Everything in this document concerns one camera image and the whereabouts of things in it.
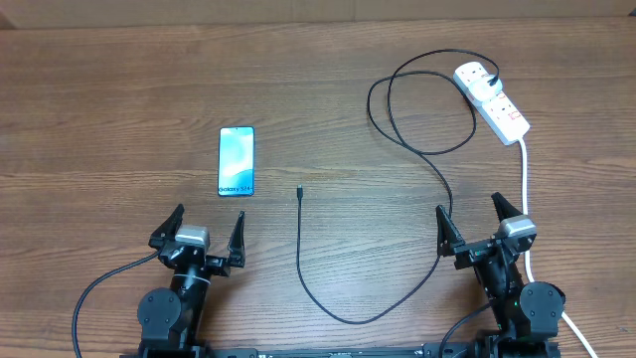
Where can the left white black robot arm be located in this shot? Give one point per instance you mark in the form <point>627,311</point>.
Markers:
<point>170,316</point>

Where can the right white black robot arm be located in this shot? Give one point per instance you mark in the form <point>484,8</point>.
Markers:
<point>527,313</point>

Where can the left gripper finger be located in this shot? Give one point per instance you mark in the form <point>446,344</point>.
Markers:
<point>236,246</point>
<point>168,229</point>

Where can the blue Samsung Galaxy smartphone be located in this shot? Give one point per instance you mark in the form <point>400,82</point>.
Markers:
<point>236,161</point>

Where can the white power strip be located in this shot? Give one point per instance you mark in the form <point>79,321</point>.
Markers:
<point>499,112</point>

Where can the white charger plug adapter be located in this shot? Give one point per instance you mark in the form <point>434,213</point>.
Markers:
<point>485,88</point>

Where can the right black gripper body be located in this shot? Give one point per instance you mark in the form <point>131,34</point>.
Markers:
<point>471,252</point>

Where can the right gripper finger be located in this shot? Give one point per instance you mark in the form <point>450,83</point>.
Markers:
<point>504,209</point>
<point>449,240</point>

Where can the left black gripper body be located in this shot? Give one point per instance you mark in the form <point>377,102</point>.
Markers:
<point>216,265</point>

